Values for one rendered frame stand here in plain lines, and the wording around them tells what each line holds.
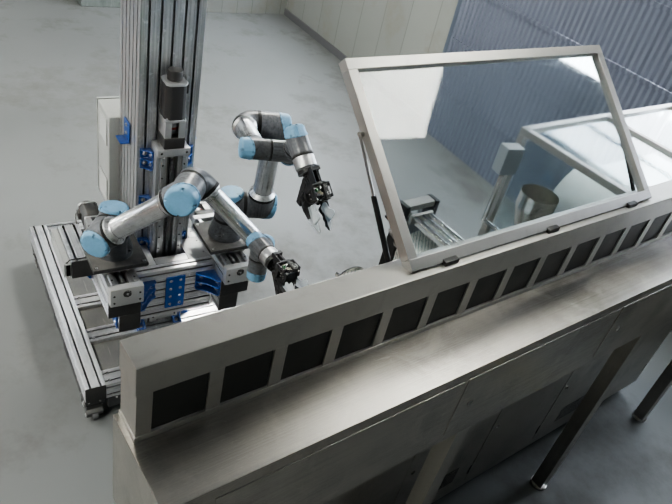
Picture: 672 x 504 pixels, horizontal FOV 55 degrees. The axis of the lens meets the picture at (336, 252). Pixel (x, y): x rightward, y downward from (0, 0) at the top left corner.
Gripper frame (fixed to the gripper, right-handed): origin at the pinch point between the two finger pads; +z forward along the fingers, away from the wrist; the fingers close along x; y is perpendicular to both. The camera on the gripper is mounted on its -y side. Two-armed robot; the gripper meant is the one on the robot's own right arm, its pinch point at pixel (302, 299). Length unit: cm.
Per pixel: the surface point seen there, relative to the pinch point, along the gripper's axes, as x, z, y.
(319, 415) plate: -45, 65, 35
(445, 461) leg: 14, 68, -17
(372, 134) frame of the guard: -13, 26, 80
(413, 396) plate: -21, 71, 35
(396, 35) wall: 350, -346, -47
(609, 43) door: 324, -111, 38
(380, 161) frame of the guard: -13, 32, 76
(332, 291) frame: -36, 50, 56
